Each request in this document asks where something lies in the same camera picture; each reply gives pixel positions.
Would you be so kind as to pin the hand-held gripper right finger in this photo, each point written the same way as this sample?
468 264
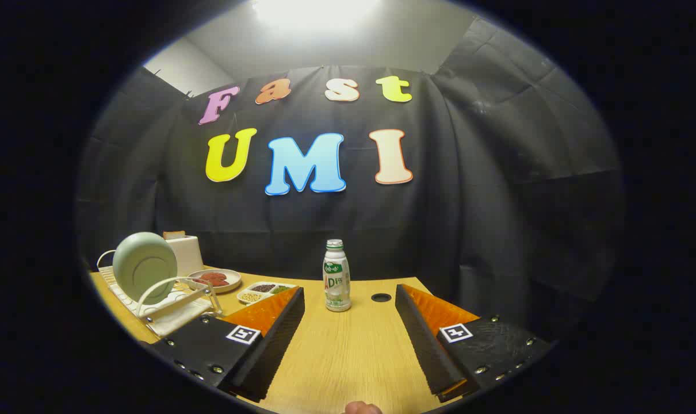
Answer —
425 345

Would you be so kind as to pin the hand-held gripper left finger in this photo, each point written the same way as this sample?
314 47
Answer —
279 345

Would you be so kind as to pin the pale green plate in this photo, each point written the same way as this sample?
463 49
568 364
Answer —
144 264

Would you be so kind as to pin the white divided dish with beans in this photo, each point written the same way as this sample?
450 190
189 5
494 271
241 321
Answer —
259 290

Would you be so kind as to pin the small beige plate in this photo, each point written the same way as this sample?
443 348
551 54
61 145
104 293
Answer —
230 276

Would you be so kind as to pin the white drink bottle green label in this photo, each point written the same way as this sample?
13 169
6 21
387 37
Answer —
337 276

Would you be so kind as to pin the red food slices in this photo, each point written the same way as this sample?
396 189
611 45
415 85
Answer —
213 279

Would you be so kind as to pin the black backdrop cloth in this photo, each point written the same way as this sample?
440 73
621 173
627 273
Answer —
325 230

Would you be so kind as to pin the white toaster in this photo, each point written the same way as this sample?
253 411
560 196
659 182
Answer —
188 253

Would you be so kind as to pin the toast slice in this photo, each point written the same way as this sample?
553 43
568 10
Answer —
174 234

